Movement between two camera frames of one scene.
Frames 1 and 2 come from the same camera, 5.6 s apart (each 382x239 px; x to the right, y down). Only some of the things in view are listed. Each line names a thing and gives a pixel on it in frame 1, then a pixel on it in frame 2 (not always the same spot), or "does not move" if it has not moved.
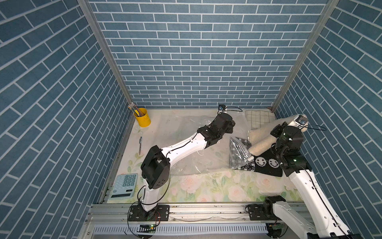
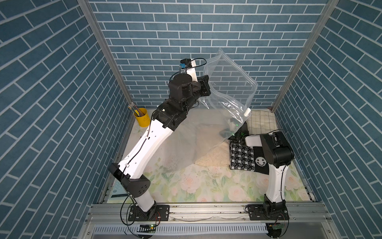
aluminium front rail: (111, 221) does not move
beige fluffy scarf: (260, 139) -> (212, 150)
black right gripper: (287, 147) -> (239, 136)
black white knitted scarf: (267, 163) does not move
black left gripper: (229, 129) -> (200, 84)
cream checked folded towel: (257, 118) does not move
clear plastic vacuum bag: (233, 151) -> (210, 123)
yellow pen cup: (144, 120) does not move
